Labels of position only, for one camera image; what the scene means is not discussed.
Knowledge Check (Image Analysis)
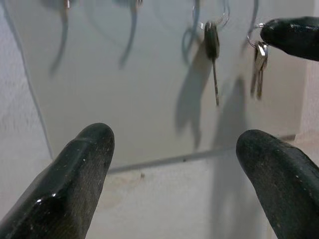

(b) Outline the silver key bunch with ring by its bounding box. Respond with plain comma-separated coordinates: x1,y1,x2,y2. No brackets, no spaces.
246,21,270,101

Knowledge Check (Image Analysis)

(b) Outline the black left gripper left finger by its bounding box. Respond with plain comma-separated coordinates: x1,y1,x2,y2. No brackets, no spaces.
0,122,116,239

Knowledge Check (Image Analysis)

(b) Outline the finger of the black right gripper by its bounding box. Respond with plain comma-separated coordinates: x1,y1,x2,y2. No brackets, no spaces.
260,15,319,62

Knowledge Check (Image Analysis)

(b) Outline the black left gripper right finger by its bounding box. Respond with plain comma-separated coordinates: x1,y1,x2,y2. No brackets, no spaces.
236,129,319,239

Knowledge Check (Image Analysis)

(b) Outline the white hook board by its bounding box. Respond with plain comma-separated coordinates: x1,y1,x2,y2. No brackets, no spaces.
0,0,310,173

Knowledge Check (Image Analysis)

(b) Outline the black headed key with ring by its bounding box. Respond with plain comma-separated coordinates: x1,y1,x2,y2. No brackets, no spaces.
198,20,222,107

